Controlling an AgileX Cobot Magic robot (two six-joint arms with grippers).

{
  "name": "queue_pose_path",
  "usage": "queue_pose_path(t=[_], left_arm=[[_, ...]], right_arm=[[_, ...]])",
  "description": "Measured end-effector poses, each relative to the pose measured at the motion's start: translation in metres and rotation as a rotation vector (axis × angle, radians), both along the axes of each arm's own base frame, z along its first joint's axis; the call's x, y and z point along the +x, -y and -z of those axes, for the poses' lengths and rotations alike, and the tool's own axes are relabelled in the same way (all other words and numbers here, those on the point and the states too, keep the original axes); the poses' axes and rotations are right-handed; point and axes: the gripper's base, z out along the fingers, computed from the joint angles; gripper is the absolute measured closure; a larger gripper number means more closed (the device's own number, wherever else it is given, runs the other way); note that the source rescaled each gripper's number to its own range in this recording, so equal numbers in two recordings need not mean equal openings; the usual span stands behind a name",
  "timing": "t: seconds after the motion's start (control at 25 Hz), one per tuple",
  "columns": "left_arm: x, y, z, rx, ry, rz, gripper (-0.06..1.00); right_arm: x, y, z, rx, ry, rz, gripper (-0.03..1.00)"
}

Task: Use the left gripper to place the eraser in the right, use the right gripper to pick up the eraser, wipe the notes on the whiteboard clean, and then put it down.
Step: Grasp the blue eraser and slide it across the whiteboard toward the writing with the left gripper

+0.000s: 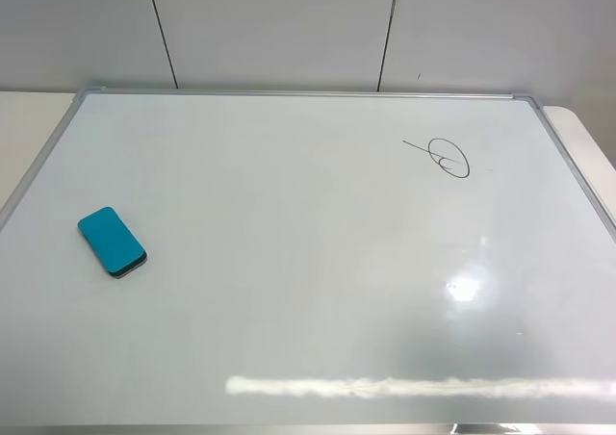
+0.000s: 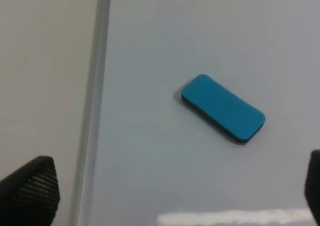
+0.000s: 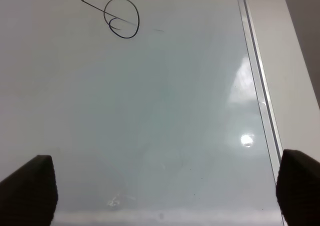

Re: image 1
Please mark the white whiteboard with aluminium frame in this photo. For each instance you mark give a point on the white whiteboard with aluminium frame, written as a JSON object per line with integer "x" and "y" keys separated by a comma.
{"x": 312, "y": 259}

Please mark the blue whiteboard eraser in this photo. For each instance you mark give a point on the blue whiteboard eraser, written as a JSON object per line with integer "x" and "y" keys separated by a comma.
{"x": 111, "y": 241}

